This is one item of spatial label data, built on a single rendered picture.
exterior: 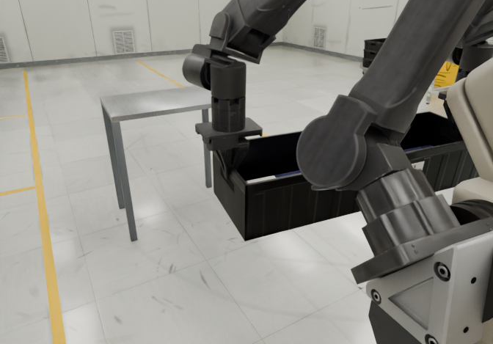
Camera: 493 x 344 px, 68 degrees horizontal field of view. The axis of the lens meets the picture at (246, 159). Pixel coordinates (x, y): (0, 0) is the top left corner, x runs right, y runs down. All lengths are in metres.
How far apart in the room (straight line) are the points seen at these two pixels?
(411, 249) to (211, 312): 1.63
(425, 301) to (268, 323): 1.52
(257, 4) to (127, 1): 8.27
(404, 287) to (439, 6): 0.26
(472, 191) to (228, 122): 0.35
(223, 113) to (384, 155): 0.29
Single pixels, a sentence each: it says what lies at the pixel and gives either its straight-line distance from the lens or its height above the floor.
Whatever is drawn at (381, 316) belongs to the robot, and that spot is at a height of 0.95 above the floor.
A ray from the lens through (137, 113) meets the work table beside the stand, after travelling 2.08.
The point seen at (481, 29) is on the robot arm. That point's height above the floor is 1.33.
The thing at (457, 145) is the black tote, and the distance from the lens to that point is 0.86.
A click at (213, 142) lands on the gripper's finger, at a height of 1.19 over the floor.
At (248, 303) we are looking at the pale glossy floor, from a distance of 1.95.
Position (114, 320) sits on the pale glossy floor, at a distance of 1.98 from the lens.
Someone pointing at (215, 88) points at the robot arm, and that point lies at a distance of 0.59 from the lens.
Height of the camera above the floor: 1.41
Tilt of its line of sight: 25 degrees down
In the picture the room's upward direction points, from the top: straight up
